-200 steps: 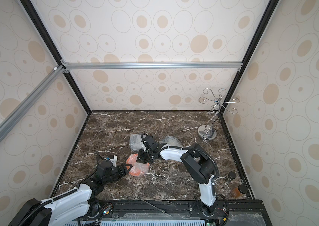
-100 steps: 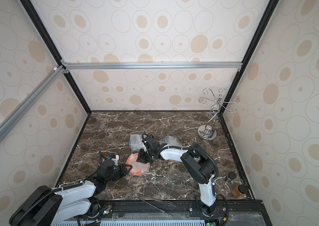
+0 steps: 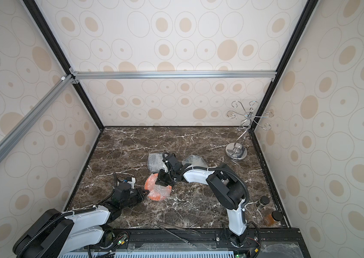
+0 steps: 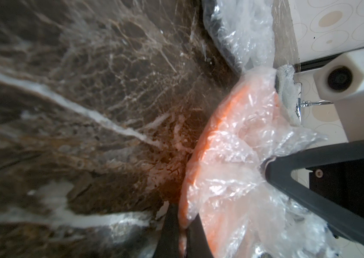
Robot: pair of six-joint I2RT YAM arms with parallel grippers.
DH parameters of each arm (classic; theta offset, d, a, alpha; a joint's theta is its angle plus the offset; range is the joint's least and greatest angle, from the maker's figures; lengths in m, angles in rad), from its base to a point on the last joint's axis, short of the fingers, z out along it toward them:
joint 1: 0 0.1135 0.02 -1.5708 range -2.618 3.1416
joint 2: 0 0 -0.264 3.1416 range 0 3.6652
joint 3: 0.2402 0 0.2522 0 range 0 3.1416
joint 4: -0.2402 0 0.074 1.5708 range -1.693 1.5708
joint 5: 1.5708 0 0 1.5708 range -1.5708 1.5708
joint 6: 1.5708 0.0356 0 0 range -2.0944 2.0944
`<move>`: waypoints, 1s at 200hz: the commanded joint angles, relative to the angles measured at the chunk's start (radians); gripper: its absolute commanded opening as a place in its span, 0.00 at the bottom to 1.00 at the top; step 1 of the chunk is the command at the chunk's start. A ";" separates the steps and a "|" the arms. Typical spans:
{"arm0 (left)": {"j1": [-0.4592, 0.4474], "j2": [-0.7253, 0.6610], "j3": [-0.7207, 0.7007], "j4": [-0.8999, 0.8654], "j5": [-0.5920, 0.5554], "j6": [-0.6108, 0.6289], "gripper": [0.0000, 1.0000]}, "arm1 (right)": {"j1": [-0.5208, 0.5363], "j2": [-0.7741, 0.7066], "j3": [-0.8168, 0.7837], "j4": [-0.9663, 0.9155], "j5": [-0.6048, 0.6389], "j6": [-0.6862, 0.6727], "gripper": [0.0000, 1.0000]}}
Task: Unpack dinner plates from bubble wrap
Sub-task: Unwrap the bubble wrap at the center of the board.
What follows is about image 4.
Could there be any chrome mug tree stand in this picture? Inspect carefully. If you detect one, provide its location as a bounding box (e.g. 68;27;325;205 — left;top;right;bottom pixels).
294;82;334;122

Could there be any bubble wrapped plate right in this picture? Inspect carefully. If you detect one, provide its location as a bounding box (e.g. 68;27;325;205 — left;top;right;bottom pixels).
275;64;302;126

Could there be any bubble wrapped plate left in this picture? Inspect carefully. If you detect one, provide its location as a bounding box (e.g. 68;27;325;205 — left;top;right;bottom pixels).
202;0;275;75

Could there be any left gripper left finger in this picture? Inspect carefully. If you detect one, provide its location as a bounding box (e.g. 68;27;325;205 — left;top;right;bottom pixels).
152;204;179;258

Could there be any bubble wrapped plate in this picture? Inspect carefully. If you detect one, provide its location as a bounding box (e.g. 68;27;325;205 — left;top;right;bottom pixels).
275;64;302;126
202;0;275;75

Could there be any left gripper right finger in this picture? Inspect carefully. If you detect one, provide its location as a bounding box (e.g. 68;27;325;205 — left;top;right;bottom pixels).
186;215;213;258

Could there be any bubble wrap around orange plate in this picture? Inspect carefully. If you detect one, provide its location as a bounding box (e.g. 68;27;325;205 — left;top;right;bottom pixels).
178;67;339;258

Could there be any orange dinner plate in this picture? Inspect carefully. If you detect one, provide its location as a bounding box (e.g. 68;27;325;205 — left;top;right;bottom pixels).
178;82;280;258

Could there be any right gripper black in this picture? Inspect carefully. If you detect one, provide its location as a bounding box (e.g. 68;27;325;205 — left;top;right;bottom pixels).
265;140;364;246

